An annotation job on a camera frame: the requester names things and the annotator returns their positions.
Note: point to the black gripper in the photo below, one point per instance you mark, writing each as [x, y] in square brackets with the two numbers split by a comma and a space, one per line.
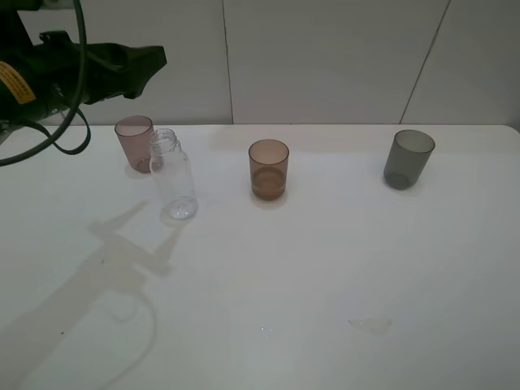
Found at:
[112, 70]

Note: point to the clear plastic water bottle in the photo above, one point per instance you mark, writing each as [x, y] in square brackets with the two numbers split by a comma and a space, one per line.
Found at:
[172, 173]

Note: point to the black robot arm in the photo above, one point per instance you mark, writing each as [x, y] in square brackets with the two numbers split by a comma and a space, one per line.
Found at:
[18, 79]

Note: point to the pink translucent plastic cup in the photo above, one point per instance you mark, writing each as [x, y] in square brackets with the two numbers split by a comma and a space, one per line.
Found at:
[134, 136]

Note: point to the brown translucent plastic cup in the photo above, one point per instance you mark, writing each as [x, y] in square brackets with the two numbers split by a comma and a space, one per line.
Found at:
[268, 166]

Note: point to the grey translucent plastic cup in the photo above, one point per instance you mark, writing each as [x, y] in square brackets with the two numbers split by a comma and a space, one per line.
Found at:
[409, 153]

